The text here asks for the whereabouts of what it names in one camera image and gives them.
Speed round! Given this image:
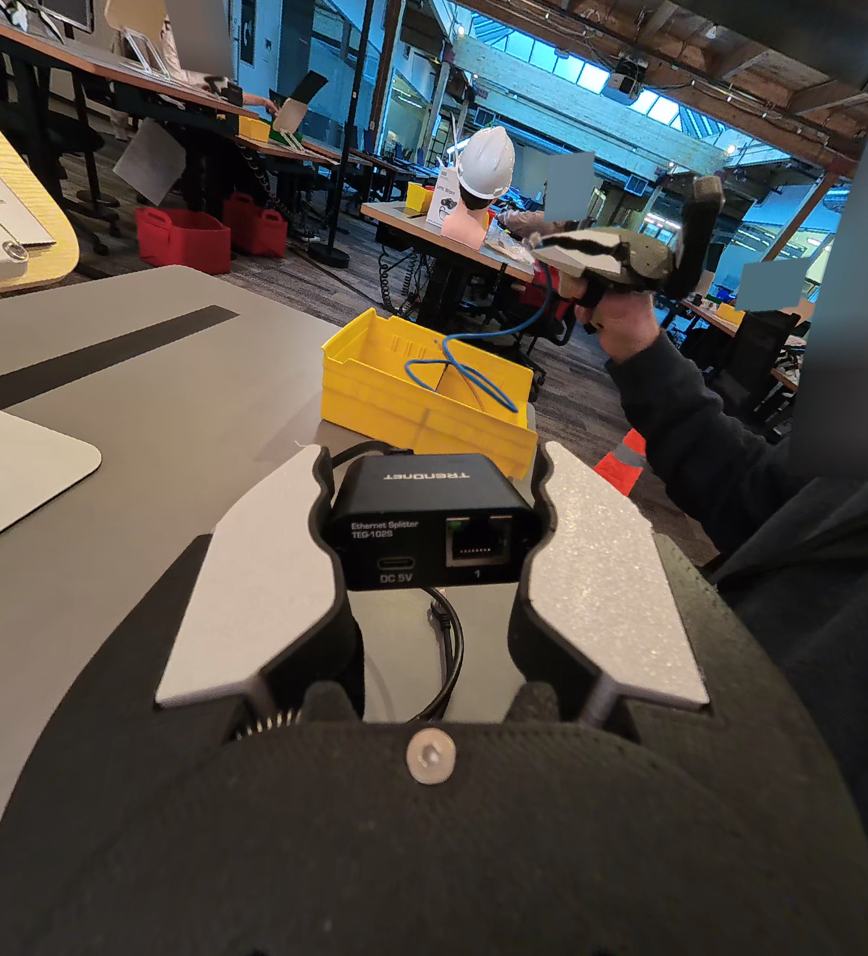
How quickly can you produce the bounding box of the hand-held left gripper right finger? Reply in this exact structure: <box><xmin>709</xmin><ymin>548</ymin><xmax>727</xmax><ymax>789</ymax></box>
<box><xmin>504</xmin><ymin>441</ymin><xmax>711</xmax><ymax>721</ymax></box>

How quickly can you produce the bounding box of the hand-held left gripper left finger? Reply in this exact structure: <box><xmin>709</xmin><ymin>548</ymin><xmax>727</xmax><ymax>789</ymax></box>
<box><xmin>153</xmin><ymin>444</ymin><xmax>366</xmax><ymax>719</ymax></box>

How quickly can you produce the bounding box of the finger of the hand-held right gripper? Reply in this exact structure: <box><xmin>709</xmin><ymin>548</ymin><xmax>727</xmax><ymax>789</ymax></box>
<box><xmin>540</xmin><ymin>226</ymin><xmax>634</xmax><ymax>252</ymax></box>
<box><xmin>529</xmin><ymin>248</ymin><xmax>634</xmax><ymax>285</ymax></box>

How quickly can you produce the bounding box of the blue ethernet cable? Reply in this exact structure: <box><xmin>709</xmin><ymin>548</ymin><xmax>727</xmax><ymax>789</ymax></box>
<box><xmin>404</xmin><ymin>257</ymin><xmax>556</xmax><ymax>414</ymax></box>

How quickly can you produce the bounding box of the black ethernet cable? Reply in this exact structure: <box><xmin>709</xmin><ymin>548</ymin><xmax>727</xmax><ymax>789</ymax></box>
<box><xmin>325</xmin><ymin>441</ymin><xmax>468</xmax><ymax>721</ymax></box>

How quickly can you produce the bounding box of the black ethernet splitter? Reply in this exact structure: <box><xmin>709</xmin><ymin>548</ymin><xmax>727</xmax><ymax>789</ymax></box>
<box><xmin>320</xmin><ymin>452</ymin><xmax>541</xmax><ymax>593</ymax></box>

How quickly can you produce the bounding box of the yellow divided storage bin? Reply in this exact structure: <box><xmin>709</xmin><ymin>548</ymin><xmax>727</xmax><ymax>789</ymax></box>
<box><xmin>322</xmin><ymin>308</ymin><xmax>538</xmax><ymax>479</ymax></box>

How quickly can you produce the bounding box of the person's right forearm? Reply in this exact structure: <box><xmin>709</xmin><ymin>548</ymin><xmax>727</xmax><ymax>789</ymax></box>
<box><xmin>606</xmin><ymin>329</ymin><xmax>789</xmax><ymax>557</ymax></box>

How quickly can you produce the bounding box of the person's right hand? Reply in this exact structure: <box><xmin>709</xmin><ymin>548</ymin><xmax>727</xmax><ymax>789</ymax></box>
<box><xmin>591</xmin><ymin>287</ymin><xmax>664</xmax><ymax>364</ymax></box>

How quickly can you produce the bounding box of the pink mannequin head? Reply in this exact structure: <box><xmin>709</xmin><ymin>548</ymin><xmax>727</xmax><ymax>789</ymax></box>
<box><xmin>441</xmin><ymin>187</ymin><xmax>493</xmax><ymax>243</ymax></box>

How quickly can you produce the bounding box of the orange safety vest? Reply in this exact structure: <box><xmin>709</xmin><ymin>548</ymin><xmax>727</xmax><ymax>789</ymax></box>
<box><xmin>594</xmin><ymin>429</ymin><xmax>647</xmax><ymax>497</ymax></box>

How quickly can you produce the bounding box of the white hard hat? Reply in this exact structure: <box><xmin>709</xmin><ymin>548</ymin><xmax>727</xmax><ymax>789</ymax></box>
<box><xmin>458</xmin><ymin>125</ymin><xmax>517</xmax><ymax>201</ymax></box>

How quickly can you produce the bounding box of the white product box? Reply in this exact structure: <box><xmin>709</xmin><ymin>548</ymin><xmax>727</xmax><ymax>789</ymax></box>
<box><xmin>426</xmin><ymin>168</ymin><xmax>465</xmax><ymax>229</ymax></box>

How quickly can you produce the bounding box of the black floor pole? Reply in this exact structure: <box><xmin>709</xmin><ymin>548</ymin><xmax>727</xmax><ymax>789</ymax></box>
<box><xmin>307</xmin><ymin>0</ymin><xmax>376</xmax><ymax>268</ymax></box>

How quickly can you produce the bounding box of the red storage bin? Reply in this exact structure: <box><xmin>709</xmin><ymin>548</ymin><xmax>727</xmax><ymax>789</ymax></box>
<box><xmin>222</xmin><ymin>192</ymin><xmax>287</xmax><ymax>258</ymax></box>
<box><xmin>135</xmin><ymin>208</ymin><xmax>232</xmax><ymax>275</ymax></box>

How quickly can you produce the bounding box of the grey hanging paper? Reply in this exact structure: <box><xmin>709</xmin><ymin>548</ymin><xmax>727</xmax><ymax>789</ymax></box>
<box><xmin>113</xmin><ymin>119</ymin><xmax>187</xmax><ymax>206</ymax></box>

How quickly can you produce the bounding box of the black coiled cable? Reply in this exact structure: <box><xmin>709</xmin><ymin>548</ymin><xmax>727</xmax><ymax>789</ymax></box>
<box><xmin>377</xmin><ymin>246</ymin><xmax>423</xmax><ymax>315</ymax></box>

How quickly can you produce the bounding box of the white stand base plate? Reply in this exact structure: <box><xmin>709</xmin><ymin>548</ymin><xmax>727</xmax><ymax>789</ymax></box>
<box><xmin>0</xmin><ymin>399</ymin><xmax>102</xmax><ymax>561</ymax></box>

